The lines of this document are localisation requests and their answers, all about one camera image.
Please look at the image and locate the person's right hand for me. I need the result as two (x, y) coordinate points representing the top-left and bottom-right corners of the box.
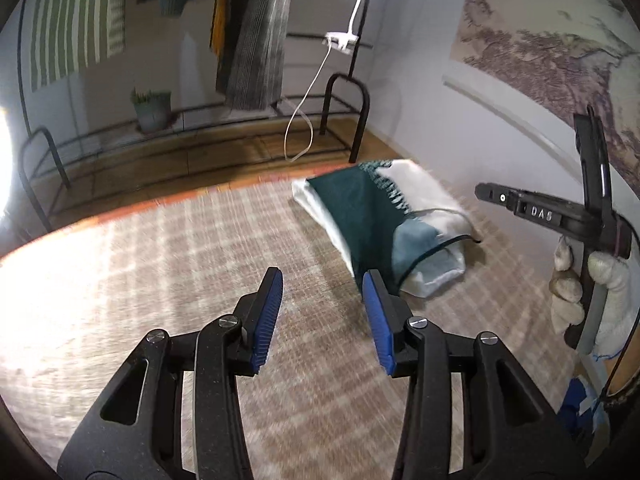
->
(550, 237), (632, 348)

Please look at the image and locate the green white striped cloth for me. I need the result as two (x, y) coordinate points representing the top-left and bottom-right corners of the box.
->
(30, 0), (127, 92)

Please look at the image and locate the black metal floor rack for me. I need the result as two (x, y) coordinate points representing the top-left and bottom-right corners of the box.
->
(17, 74), (372, 231)

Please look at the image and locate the grey knitted garment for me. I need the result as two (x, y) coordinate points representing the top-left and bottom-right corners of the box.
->
(215, 0), (293, 111)

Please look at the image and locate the dark green garment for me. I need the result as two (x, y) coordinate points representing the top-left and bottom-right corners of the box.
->
(306, 160), (416, 293)

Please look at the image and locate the light blue garment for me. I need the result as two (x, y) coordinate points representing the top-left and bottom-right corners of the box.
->
(392, 220), (468, 298)

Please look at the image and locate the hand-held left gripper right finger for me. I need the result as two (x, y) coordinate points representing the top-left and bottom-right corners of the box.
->
(361, 269), (586, 480)

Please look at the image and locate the potted plant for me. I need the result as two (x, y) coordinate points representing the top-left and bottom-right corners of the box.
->
(130, 87), (173, 133)

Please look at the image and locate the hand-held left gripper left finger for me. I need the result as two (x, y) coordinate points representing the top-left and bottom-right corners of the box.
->
(56, 266), (284, 480)

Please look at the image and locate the white cable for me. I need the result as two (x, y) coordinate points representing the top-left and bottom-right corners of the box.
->
(283, 45), (335, 163)

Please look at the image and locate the white garment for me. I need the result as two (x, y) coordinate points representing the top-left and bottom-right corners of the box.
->
(375, 160), (483, 246)

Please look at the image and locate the blue cloth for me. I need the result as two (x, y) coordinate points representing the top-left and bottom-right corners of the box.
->
(557, 377), (611, 443)

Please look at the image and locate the white clip lamp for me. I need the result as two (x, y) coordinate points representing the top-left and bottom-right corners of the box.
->
(325, 0), (390, 55)

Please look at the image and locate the orange hanging garment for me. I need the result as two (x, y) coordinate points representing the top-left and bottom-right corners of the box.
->
(209, 0), (232, 61)

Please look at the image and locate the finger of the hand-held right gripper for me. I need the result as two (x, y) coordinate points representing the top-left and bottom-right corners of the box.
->
(475, 182), (601, 240)

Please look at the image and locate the beige checkered blanket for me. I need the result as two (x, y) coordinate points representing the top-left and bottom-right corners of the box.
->
(0, 162), (601, 480)

